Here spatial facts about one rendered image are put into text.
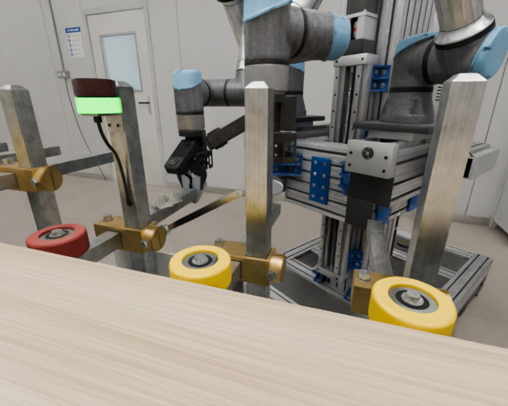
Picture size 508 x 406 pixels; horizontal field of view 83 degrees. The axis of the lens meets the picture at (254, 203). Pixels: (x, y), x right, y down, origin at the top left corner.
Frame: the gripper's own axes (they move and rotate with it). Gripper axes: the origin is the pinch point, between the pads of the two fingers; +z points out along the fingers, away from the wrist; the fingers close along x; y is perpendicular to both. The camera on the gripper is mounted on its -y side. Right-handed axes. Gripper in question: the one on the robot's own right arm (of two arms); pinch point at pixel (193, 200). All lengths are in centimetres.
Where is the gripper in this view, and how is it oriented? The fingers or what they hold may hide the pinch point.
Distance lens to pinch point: 86.6
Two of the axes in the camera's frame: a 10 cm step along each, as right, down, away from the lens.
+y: 3.1, -3.4, 8.9
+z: 0.1, 9.3, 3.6
